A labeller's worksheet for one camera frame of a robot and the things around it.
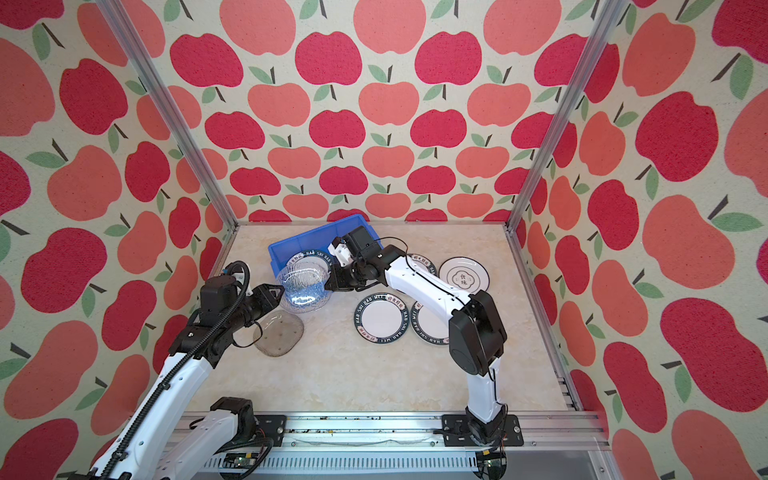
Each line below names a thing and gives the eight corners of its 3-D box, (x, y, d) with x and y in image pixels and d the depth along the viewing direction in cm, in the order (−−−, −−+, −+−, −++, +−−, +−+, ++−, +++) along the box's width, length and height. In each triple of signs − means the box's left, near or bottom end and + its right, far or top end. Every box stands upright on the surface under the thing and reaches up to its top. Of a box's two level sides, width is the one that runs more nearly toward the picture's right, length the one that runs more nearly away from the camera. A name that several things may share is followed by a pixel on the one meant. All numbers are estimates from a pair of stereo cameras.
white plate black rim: (441, 295, 103) (442, 291, 101) (436, 260, 113) (437, 256, 111) (491, 295, 103) (493, 291, 101) (482, 260, 113) (483, 256, 111)
